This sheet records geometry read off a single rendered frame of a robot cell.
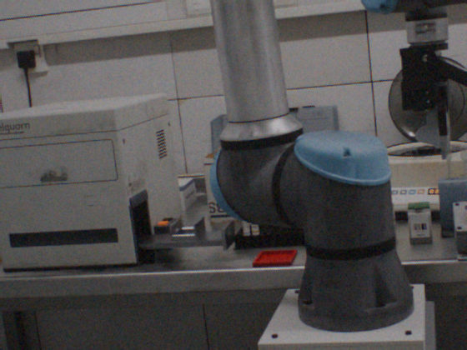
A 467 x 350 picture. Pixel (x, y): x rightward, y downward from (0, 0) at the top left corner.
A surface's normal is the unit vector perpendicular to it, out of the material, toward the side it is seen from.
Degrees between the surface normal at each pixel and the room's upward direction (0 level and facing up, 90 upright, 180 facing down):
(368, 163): 87
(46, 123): 89
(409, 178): 90
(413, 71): 90
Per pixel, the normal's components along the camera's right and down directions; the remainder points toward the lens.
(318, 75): -0.18, 0.16
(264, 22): 0.64, 0.04
